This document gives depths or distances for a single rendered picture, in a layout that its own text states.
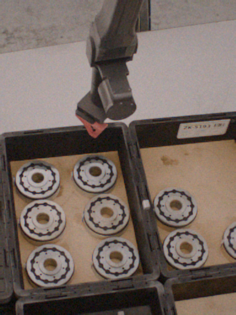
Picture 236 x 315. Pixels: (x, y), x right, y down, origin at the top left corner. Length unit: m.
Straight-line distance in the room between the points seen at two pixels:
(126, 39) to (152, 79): 0.83
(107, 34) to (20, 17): 1.99
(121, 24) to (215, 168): 0.66
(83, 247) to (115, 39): 0.55
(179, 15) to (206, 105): 1.28
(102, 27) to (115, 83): 0.11
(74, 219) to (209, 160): 0.37
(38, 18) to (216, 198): 1.69
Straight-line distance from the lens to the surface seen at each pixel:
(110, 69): 1.21
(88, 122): 1.32
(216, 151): 1.69
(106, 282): 1.38
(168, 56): 2.04
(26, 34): 3.02
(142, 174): 1.50
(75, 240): 1.52
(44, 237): 1.49
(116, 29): 1.11
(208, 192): 1.62
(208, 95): 1.97
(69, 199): 1.57
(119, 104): 1.20
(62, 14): 3.11
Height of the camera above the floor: 2.20
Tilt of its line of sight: 56 degrees down
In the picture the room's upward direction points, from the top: 9 degrees clockwise
